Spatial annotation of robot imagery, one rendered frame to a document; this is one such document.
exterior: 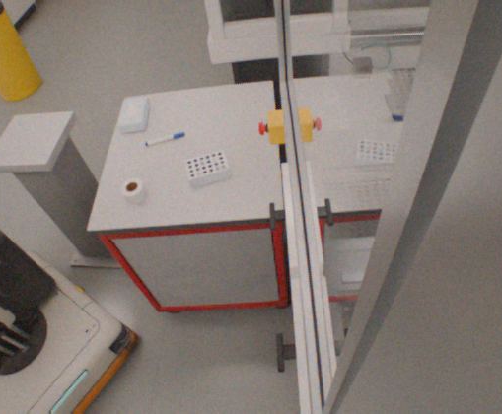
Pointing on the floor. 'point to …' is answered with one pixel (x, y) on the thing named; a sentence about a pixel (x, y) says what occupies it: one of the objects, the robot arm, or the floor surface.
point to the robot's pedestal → (53, 178)
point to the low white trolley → (197, 203)
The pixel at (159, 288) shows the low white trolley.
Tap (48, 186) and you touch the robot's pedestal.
